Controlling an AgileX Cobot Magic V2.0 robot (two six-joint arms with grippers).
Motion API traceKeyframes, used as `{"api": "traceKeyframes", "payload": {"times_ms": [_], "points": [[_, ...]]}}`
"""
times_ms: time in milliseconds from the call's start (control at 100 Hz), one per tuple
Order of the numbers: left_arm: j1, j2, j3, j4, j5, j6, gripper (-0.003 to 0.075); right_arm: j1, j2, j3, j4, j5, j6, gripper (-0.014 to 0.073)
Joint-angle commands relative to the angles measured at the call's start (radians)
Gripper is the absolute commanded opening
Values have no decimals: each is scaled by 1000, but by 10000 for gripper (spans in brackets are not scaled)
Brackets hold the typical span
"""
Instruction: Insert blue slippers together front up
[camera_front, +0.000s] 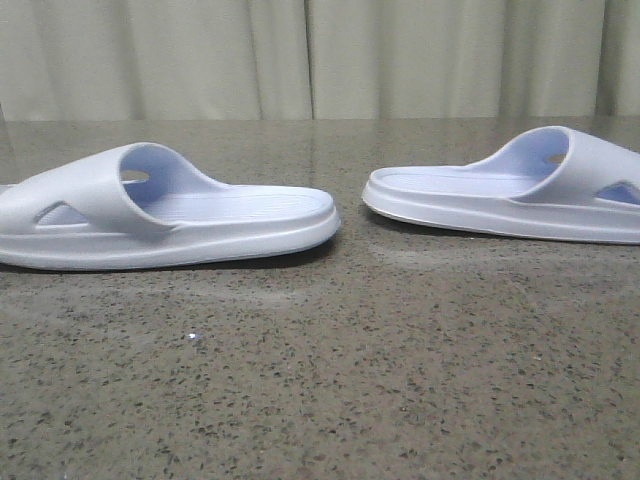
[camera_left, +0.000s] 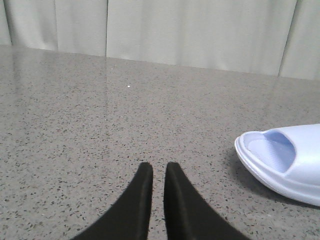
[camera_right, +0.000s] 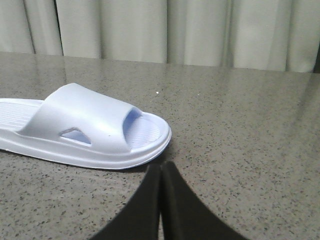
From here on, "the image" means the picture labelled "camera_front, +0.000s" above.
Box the light blue slipper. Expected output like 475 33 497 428
1 143 340 271
363 126 639 244

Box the beige curtain backdrop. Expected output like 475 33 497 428
1 1 639 121

